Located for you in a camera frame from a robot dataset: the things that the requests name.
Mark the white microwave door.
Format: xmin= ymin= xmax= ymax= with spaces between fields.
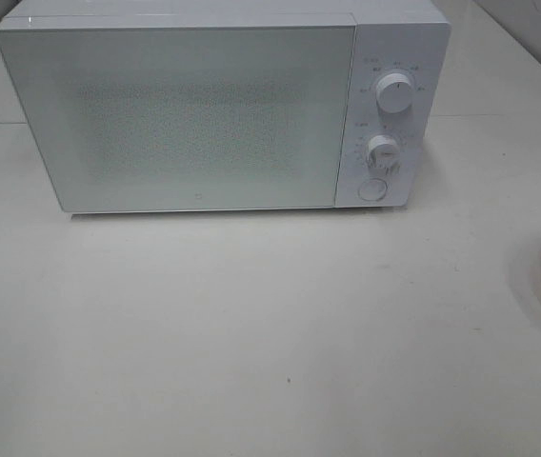
xmin=0 ymin=27 xmax=354 ymax=213

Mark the lower white timer knob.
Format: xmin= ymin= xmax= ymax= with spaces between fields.
xmin=365 ymin=134 xmax=401 ymax=169

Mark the upper white power knob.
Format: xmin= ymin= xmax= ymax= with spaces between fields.
xmin=374 ymin=71 xmax=414 ymax=114

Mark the white microwave oven body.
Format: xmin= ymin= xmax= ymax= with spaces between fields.
xmin=0 ymin=1 xmax=451 ymax=209

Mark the round white door button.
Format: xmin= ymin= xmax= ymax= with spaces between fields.
xmin=357 ymin=178 xmax=388 ymax=202

